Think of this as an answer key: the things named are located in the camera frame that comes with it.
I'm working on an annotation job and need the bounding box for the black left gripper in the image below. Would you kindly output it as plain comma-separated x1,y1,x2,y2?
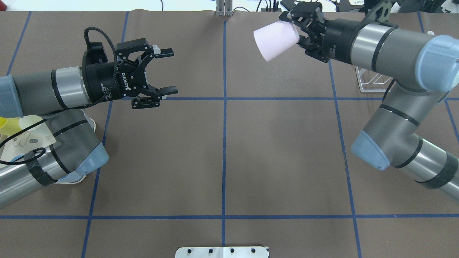
82,38,179,109

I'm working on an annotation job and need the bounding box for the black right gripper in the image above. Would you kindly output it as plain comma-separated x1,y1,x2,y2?
279,2,359,64

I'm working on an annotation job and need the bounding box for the pink plastic cup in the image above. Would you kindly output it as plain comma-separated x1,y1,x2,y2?
254,21,300,62

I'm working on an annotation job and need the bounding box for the yellow plastic cup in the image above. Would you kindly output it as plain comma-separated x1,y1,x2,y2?
0,117,22,136

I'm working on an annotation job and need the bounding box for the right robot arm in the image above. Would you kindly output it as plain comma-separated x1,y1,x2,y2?
279,0,459,201

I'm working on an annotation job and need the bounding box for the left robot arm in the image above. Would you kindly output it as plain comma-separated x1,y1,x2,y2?
1,38,178,208

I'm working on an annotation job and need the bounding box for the pale green plastic cup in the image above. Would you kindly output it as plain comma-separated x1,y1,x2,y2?
19,115,46,131

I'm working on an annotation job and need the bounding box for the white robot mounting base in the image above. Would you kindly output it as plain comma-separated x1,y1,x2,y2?
175,246,270,258

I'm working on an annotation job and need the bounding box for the white wire cup rack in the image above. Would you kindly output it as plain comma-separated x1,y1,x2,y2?
355,66,393,93

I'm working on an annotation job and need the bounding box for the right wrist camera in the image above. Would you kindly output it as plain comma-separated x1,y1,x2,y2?
362,0,397,27

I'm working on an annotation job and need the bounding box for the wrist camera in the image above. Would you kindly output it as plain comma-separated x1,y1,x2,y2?
86,42,108,64
362,0,397,27

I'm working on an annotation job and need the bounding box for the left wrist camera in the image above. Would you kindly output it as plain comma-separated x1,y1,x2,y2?
86,42,108,64

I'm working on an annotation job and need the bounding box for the aluminium frame post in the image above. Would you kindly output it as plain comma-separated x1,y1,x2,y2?
215,0,234,16

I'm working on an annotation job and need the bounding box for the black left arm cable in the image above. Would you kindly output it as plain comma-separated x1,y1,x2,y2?
0,27,119,166

